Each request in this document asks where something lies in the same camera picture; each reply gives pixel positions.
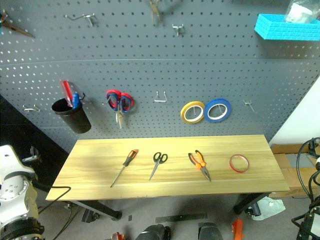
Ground grey metal pegboard wall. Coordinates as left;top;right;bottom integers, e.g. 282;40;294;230
0;0;320;154

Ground metal double pegboard hook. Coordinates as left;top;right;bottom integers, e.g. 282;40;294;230
153;90;168;104

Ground yellow tape roll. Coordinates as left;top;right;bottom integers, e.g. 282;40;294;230
180;100;206;125

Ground red blue scissors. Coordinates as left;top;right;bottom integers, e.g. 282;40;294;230
105;89;135;130

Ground black scissors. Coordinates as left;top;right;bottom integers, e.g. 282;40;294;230
148;151;169;182

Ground orange black screwdriver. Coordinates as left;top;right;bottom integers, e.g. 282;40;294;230
109;148;140;189

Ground orange black needle-nose pliers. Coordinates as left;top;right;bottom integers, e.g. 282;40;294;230
187;149;213;183

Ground blue tape roll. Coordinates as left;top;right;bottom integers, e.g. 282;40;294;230
203;97;233;124

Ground black pegboard cup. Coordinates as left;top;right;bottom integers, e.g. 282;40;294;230
51;97;92;135

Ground red tape roll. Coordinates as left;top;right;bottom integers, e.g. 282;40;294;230
229;153;251;174

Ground blue marker pen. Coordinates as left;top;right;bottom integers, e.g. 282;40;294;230
71;92;82;109

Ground small metal pegboard hook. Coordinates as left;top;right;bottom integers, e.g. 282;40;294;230
243;99;257;114

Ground short metal pegboard hook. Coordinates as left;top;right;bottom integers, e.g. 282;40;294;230
171;23;186;38

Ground black floor strip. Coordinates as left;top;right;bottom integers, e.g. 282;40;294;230
155;212;208;224

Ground black table leg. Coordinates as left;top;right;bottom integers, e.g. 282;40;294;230
232;192;270;215
63;199;123;221

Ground hanging metal pliers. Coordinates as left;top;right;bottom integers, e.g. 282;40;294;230
148;0;162;26

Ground dark rounded shape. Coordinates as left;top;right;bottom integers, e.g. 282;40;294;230
134;223;172;240
197;222;224;240

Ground black caster wheel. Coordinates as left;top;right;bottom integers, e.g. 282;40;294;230
245;203;262;217
81;208;101;224

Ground long metal pegboard hook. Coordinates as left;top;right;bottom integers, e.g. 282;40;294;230
64;13;97;28

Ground metal loop pegboard hook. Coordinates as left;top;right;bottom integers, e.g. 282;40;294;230
22;104;41;114

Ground orange plastic piece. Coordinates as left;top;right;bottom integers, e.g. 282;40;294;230
230;218;245;240

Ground pale green plastic bag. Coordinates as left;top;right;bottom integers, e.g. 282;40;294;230
250;195;286;222

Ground brown cardboard box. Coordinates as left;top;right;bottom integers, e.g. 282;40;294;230
269;143;320;199

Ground blue plastic basket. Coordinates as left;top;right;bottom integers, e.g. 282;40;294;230
254;13;320;42

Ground dark long-nose pliers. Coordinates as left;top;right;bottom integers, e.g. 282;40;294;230
0;9;36;39

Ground white plastic bag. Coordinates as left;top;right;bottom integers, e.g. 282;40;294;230
284;0;320;24

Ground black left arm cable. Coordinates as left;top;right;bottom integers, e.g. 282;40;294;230
36;185;72;240

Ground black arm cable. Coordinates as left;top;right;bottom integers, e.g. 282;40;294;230
36;185;72;240
295;136;320;201

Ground grey metal bracket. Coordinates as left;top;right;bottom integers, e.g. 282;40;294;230
21;145;42;164

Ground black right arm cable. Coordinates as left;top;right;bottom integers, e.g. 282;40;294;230
295;136;320;201

